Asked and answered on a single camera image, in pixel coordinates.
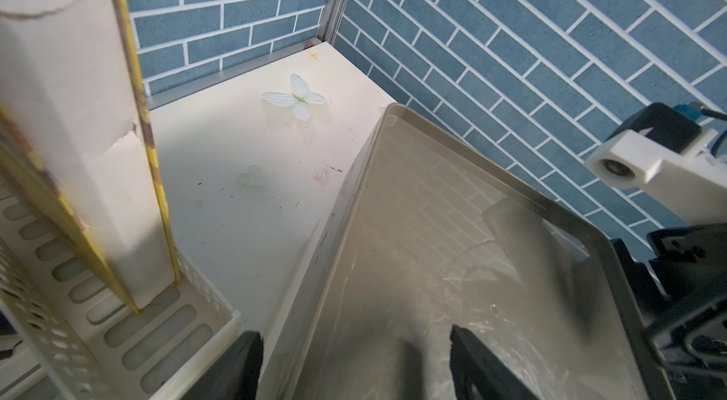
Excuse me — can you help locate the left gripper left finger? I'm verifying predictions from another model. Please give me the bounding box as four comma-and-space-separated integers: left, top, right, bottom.
182, 331, 264, 400

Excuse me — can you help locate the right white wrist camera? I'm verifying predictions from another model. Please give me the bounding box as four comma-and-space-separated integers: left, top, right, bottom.
585, 103, 726, 224

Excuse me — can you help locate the white file organizer rack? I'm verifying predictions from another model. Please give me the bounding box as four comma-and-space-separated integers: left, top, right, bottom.
1, 188, 242, 399

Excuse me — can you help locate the olive drawer cabinet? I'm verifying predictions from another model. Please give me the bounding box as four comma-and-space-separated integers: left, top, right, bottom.
257, 104, 674, 399

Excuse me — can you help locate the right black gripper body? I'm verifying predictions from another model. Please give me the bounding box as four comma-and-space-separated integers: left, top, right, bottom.
611, 223, 726, 380

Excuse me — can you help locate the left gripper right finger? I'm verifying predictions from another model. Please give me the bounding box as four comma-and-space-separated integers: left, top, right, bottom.
450, 324, 537, 400

